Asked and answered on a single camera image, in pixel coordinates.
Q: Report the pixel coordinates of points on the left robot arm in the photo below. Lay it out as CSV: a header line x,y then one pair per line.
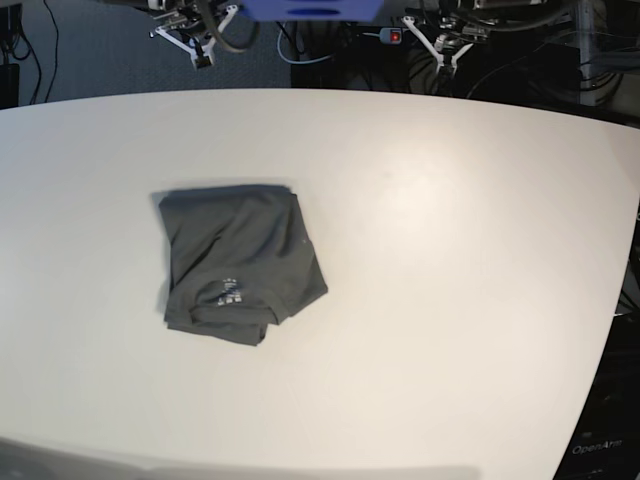
x,y
450,29

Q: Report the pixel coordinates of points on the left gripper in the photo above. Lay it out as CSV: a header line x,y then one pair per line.
x,y
446,57

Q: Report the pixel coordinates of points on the blue plastic mount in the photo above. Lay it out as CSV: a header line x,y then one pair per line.
x,y
312,10

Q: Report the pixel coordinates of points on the grey T-shirt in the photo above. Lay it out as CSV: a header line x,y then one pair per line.
x,y
240,261

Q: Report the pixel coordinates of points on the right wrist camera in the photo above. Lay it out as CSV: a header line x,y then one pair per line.
x,y
201,59

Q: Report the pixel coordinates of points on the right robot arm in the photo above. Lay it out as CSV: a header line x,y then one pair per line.
x,y
222,12

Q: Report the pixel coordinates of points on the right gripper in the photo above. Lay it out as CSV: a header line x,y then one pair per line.
x,y
182,25

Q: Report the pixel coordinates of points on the black box at left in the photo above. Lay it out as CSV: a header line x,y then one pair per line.
x,y
9,85

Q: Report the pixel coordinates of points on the black OpenArm box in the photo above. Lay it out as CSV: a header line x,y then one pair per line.
x,y
605,442

